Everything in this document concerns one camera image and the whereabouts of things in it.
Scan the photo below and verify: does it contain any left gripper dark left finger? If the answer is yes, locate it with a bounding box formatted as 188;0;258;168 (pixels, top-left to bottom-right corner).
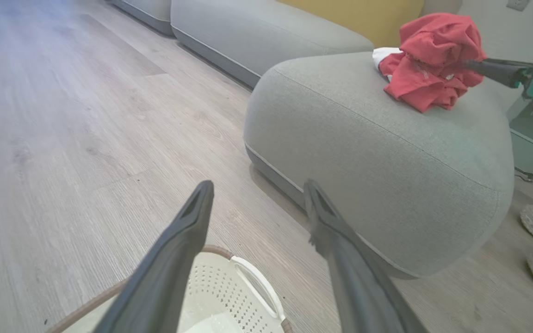
93;180;215;333

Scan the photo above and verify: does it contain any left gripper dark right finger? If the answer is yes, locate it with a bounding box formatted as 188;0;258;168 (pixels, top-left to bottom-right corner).
304;179;429;333

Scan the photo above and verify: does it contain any red clothing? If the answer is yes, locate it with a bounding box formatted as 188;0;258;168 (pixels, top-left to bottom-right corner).
379;13;487;113

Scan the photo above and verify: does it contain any white perforated laundry basket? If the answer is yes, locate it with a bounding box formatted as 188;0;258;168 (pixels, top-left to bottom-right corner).
47;245;295;333

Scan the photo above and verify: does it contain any grey fabric ottoman seat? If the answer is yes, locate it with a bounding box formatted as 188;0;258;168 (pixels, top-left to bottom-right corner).
243;51;515;279

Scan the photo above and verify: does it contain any grey sofa seat section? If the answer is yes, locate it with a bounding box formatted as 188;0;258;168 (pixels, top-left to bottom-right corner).
109;0;174;37
170;0;374;89

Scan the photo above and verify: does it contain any beige sofa cushion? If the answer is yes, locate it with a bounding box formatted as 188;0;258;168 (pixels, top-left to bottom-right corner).
421;0;462;17

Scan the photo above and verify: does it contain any white cloth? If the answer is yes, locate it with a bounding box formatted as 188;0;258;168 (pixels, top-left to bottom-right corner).
372;47;403;81

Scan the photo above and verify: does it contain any yellow sofa cushion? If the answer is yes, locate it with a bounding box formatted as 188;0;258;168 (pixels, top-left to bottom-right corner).
278;0;425;48

